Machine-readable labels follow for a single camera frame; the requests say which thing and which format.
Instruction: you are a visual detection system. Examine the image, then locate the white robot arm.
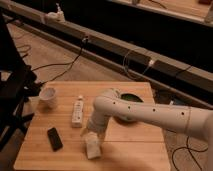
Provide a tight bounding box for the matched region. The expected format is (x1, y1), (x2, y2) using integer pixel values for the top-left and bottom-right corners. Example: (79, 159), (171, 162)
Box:
(82, 88), (213, 171)

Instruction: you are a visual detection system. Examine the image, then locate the white remote controller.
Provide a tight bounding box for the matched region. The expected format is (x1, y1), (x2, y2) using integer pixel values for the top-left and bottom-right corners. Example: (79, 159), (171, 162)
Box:
(71, 96), (84, 128)

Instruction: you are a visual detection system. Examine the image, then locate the black smartphone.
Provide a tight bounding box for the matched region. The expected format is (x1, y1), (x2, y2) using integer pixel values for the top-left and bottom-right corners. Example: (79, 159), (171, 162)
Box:
(47, 128), (63, 151)

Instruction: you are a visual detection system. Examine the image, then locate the white paper cup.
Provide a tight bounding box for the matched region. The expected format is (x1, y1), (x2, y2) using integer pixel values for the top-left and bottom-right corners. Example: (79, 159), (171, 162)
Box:
(39, 88), (57, 108)

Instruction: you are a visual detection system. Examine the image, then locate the green plate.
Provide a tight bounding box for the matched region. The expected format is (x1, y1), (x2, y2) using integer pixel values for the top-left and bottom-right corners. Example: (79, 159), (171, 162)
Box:
(113, 93), (145, 124)

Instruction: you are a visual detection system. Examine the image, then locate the black chair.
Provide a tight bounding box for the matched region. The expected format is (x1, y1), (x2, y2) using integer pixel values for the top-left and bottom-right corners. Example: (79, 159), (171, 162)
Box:
(0, 12), (41, 152)

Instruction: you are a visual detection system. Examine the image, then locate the black floor cable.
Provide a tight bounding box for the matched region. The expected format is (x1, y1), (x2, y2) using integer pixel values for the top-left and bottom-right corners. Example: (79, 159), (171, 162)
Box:
(31, 38), (88, 85)

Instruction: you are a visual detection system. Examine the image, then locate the white plug cable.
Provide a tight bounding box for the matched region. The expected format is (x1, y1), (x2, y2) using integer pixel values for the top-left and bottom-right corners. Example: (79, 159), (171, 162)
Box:
(122, 49), (156, 81)

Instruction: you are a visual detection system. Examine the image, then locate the grey metal rail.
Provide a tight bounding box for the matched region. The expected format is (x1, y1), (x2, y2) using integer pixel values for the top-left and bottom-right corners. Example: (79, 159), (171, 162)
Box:
(0, 0), (213, 108)

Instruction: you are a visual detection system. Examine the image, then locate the white object on rail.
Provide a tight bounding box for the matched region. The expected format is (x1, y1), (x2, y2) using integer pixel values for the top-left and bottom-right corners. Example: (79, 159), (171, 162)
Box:
(46, 4), (65, 22)

